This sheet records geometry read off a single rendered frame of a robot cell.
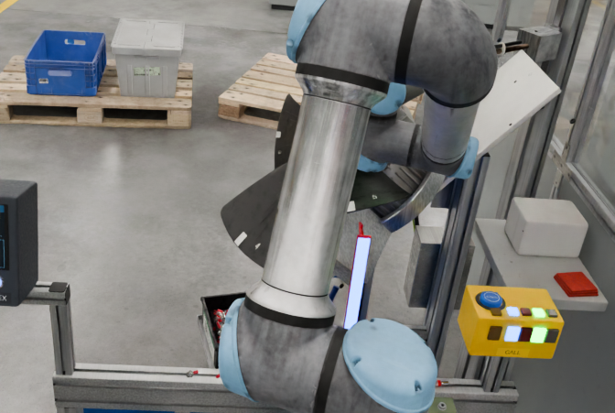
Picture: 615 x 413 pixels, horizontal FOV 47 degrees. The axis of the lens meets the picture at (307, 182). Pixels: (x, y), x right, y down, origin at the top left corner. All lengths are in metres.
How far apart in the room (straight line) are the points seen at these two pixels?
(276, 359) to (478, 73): 0.41
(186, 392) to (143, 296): 1.60
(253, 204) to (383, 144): 0.54
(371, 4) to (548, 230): 1.18
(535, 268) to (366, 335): 1.07
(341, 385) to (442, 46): 0.41
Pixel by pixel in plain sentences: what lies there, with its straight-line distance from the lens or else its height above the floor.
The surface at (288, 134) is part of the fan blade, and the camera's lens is 1.86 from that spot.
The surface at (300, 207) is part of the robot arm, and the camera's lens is 0.84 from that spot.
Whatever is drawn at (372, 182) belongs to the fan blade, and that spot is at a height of 1.20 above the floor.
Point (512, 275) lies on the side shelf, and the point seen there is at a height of 0.86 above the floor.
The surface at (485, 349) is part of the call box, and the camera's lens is 1.36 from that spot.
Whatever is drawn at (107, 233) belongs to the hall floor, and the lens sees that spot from 3.40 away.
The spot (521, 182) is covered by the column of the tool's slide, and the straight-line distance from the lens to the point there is 2.13.
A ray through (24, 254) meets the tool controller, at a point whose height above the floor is 1.15.
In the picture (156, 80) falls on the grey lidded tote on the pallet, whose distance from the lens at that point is 4.42.
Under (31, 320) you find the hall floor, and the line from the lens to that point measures 2.95.
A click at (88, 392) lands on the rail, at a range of 1.46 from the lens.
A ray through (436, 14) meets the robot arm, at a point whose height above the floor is 1.65.
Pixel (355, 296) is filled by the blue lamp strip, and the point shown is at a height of 1.06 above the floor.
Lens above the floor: 1.85
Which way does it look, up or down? 29 degrees down
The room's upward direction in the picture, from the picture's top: 6 degrees clockwise
